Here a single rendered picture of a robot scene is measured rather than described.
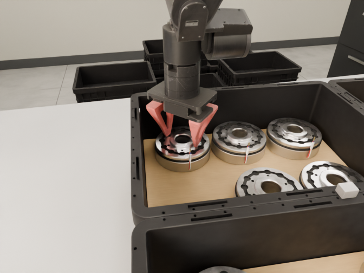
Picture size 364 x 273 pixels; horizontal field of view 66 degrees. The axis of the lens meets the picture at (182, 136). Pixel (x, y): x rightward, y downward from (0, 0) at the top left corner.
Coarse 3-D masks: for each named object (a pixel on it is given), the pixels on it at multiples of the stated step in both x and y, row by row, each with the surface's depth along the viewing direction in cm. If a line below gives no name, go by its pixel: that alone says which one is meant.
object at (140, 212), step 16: (144, 96) 53; (336, 96) 53; (288, 192) 33; (304, 192) 33; (320, 192) 33; (336, 192) 33; (144, 208) 31; (160, 208) 31; (176, 208) 31; (192, 208) 31; (208, 208) 31; (224, 208) 31
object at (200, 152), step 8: (176, 128) 56; (184, 128) 56; (160, 136) 54; (168, 136) 54; (160, 144) 52; (168, 144) 52; (200, 144) 52; (208, 144) 52; (160, 152) 50; (168, 152) 50; (176, 152) 50; (184, 152) 50; (192, 152) 50; (200, 152) 50
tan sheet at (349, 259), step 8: (336, 256) 37; (344, 256) 37; (352, 256) 37; (360, 256) 37; (280, 264) 36; (288, 264) 36; (296, 264) 36; (304, 264) 36; (312, 264) 36; (320, 264) 36; (328, 264) 36; (336, 264) 36; (344, 264) 36; (352, 264) 36; (360, 264) 36; (248, 272) 35; (256, 272) 35; (264, 272) 35; (272, 272) 35; (280, 272) 35; (288, 272) 35; (296, 272) 35; (304, 272) 35; (312, 272) 35; (320, 272) 35; (328, 272) 35; (336, 272) 35; (344, 272) 35; (352, 272) 35
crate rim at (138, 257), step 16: (240, 208) 31; (256, 208) 31; (272, 208) 31; (288, 208) 31; (304, 208) 31; (320, 208) 31; (336, 208) 31; (144, 224) 29; (160, 224) 29; (176, 224) 29; (192, 224) 29; (208, 224) 29; (144, 240) 27; (144, 256) 26; (144, 272) 25
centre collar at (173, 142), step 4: (180, 132) 54; (184, 132) 54; (172, 136) 53; (176, 136) 53; (180, 136) 54; (184, 136) 54; (188, 136) 53; (172, 140) 52; (172, 144) 51; (176, 144) 51; (180, 144) 51; (184, 144) 51; (188, 144) 51; (192, 144) 51; (180, 148) 51; (184, 148) 51
